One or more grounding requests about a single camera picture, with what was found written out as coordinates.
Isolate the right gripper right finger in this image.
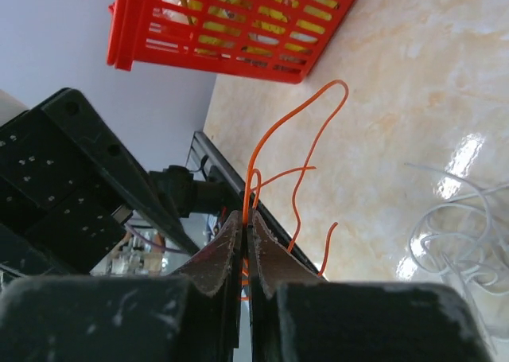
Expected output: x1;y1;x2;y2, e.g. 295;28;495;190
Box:
246;211;490;361

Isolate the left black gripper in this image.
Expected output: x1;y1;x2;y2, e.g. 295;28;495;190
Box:
1;88;198;275

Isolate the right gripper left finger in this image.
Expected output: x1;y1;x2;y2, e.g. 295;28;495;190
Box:
1;211;243;361

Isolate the white wire tangle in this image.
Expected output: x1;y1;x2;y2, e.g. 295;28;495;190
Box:
404;162;509;355

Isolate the orange wire loop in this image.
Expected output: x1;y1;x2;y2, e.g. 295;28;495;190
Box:
238;79;350;303

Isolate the red plastic shopping basket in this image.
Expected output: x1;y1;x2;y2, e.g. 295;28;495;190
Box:
107;0;356;84

